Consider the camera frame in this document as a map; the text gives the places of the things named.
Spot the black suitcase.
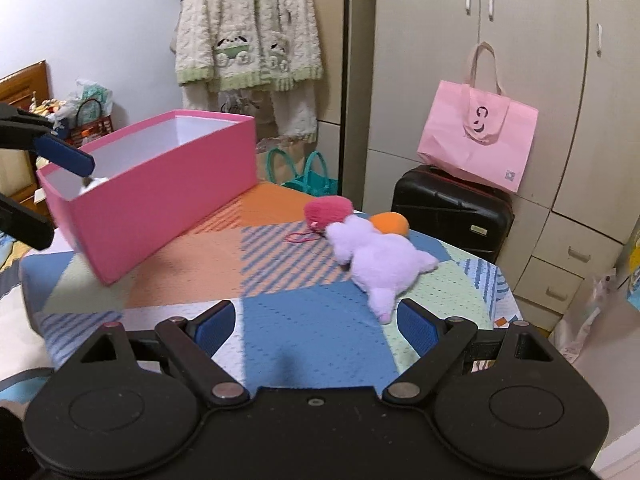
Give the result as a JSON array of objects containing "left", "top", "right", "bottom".
[{"left": 392, "top": 165, "right": 514, "bottom": 263}]

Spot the cream knitted cardigan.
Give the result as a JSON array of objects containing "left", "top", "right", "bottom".
[{"left": 175, "top": 0, "right": 323, "bottom": 91}]

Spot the basket with items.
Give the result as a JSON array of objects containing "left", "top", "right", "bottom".
[{"left": 28, "top": 78, "right": 114, "bottom": 148}]

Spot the colourful paper gift bag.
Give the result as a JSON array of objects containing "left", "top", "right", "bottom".
[{"left": 623, "top": 219, "right": 640, "bottom": 310}]

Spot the orange soft ball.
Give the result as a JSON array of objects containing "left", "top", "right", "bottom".
[{"left": 369, "top": 211, "right": 410, "bottom": 237}]

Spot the beige wardrobe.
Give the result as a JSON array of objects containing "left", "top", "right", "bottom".
[{"left": 363, "top": 0, "right": 639, "bottom": 330}]

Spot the magenta fluffy pompom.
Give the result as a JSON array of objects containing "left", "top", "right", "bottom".
[{"left": 286, "top": 195, "right": 354, "bottom": 244}]

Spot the teal handled bag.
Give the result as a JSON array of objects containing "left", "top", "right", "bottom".
[{"left": 266, "top": 148, "right": 338, "bottom": 197}]

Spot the wooden cabinet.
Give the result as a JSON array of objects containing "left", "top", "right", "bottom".
[{"left": 1, "top": 60, "right": 51, "bottom": 220}]

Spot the patchwork knitted blanket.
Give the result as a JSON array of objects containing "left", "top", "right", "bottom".
[{"left": 21, "top": 182, "right": 418, "bottom": 389}]

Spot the pink tote bag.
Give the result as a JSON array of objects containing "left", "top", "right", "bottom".
[{"left": 418, "top": 41, "right": 538, "bottom": 193}]

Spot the lilac plush toy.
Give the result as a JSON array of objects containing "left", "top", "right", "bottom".
[{"left": 324, "top": 214, "right": 439, "bottom": 324}]

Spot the pink storage box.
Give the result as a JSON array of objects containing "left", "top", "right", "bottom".
[{"left": 39, "top": 110, "right": 257, "bottom": 285}]

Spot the white panda plush toy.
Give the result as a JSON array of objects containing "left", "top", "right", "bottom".
[{"left": 79, "top": 177, "right": 108, "bottom": 195}]

